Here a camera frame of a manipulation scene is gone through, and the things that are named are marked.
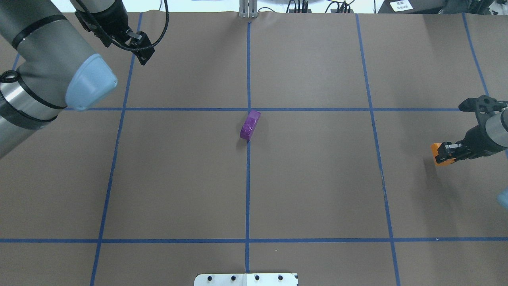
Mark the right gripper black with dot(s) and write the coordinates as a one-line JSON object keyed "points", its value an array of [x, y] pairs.
{"points": [[476, 139]]}

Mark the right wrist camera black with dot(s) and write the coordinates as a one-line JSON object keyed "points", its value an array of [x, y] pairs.
{"points": [[483, 106]]}

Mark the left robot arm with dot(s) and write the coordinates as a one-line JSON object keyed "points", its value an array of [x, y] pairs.
{"points": [[60, 68]]}

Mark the white camera pedestal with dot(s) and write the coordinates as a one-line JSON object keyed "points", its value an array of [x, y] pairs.
{"points": [[247, 279]]}

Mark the orange trapezoid block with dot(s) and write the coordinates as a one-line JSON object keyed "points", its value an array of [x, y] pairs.
{"points": [[441, 156]]}

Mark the purple trapezoid block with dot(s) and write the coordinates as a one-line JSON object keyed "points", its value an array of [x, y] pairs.
{"points": [[249, 125]]}

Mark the aluminium frame post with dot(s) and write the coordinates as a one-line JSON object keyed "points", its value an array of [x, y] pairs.
{"points": [[248, 9]]}

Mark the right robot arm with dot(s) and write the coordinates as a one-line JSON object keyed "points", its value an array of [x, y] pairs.
{"points": [[496, 129]]}

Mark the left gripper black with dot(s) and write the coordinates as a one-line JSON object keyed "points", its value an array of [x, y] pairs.
{"points": [[114, 24]]}

